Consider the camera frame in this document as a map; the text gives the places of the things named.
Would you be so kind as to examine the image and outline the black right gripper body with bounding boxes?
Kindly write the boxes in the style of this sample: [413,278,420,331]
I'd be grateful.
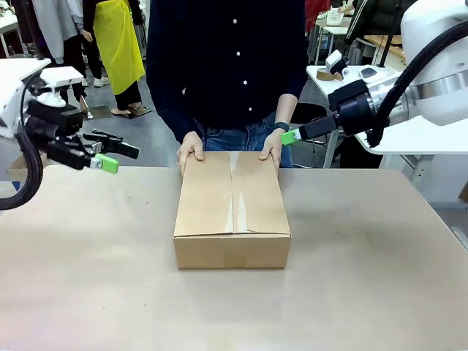
[328,79,374,137]

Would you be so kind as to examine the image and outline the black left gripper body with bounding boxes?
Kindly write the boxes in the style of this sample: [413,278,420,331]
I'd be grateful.
[26,99,97,170]

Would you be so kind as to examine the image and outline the brown cardboard box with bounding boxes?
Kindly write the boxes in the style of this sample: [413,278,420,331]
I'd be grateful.
[172,150,292,270]

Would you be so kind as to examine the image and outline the person's left forearm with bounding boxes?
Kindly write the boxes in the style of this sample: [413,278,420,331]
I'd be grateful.
[275,94,298,127]

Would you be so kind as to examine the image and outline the person's left hand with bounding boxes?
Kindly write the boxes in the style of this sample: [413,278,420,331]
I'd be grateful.
[257,130,284,170]

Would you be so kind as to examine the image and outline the person's right hand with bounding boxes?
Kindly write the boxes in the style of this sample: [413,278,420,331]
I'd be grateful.
[175,131,205,177]

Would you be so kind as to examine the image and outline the black chair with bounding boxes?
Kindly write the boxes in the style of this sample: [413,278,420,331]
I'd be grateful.
[291,103,332,170]

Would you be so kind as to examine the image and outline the white gray handheld device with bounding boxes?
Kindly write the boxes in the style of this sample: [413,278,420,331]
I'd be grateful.
[359,64,385,80]

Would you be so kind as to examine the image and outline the brown tape roll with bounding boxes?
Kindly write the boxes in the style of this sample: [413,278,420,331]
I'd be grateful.
[315,67,344,82]

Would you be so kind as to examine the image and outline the large white side table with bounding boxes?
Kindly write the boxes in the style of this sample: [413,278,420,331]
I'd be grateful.
[306,64,468,170]

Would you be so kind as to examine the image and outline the white sneakers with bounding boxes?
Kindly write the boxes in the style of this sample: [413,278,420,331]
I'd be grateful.
[82,75,111,88]

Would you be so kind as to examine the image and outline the wooden table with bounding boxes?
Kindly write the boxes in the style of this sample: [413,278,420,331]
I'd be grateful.
[363,34,407,67]

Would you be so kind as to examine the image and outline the black pole stand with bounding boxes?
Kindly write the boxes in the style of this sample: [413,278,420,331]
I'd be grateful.
[378,21,398,69]

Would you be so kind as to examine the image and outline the small white table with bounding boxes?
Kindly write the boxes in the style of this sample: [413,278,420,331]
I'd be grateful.
[0,57,53,86]

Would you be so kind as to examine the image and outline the blue jeans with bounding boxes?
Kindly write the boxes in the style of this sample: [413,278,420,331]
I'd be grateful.
[192,111,294,169]

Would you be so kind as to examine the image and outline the person in black jacket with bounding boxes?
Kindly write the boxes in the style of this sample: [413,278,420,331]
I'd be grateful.
[344,0,418,45]

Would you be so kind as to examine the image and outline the white mesh basket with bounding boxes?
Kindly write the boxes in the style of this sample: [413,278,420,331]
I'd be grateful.
[325,9,347,27]

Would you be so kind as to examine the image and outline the mannequin with yellow apron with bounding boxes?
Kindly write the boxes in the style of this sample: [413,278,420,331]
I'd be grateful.
[82,0,153,118]

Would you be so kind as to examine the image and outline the red cloth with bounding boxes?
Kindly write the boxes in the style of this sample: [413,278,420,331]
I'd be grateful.
[304,0,333,34]

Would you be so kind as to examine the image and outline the person in dark shirt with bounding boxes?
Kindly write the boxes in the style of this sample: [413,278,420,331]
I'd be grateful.
[146,0,311,146]

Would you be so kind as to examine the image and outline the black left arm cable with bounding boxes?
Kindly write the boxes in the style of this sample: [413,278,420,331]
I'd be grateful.
[0,76,45,211]

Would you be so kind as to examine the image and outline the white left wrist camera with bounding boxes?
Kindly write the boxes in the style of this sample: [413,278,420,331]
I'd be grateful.
[31,67,86,108]

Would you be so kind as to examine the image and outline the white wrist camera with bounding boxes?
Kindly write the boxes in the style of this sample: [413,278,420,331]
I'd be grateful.
[31,67,86,108]
[325,50,351,80]

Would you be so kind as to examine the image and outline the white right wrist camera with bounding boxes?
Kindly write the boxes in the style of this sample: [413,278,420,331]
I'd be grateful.
[325,50,351,80]

